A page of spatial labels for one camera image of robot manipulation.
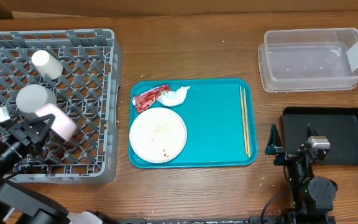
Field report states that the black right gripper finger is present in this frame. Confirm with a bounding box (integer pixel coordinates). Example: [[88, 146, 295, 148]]
[[306, 123, 319, 139], [265, 124, 283, 155]]

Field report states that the pink shallow bowl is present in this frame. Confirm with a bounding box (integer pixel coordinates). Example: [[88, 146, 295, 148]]
[[35, 103, 76, 141]]

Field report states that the grey white bowl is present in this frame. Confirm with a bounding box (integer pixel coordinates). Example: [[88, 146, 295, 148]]
[[16, 84, 57, 119]]

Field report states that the white cup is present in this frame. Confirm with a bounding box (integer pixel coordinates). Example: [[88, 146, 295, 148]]
[[31, 50, 63, 80]]

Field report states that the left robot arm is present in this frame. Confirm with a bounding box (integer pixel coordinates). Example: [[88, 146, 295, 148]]
[[0, 114, 103, 224]]

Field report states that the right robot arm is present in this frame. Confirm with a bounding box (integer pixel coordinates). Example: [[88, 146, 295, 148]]
[[260, 124, 337, 223]]

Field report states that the black plastic bin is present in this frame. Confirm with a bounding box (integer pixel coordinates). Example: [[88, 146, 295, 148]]
[[282, 107, 358, 166]]

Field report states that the wooden chopstick right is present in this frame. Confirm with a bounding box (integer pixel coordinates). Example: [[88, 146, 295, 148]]
[[243, 88, 251, 157]]

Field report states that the grey plastic dish rack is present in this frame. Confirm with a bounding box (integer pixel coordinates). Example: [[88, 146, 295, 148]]
[[0, 29, 123, 184]]

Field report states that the clear plastic bin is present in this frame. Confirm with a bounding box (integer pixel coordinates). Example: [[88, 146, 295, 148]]
[[258, 28, 358, 93]]

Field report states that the teal plastic tray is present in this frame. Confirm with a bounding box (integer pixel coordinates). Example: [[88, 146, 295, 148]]
[[128, 78, 258, 169]]

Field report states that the red snack wrapper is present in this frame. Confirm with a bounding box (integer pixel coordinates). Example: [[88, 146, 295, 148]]
[[132, 85, 170, 113]]

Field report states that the crumpled white napkin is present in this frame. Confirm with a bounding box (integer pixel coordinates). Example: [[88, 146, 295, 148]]
[[157, 86, 190, 107]]

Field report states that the large white plate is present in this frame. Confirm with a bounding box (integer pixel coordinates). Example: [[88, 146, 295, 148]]
[[129, 108, 187, 164]]

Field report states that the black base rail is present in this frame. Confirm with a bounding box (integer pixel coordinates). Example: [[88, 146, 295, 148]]
[[116, 215, 336, 224]]

